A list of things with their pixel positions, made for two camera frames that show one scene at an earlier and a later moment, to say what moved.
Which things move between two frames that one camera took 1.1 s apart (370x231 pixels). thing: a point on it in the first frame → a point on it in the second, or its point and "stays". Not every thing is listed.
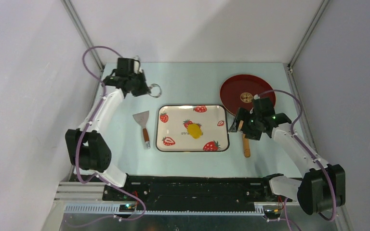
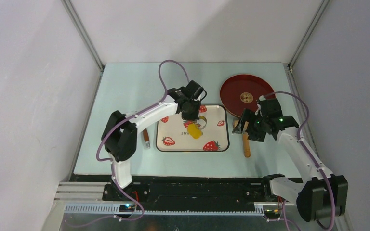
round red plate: [238, 92] stays
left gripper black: [144, 90] → [195, 115]
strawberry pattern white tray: [172, 121] stays
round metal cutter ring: [153, 85] → [203, 117]
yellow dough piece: [194, 130] stays
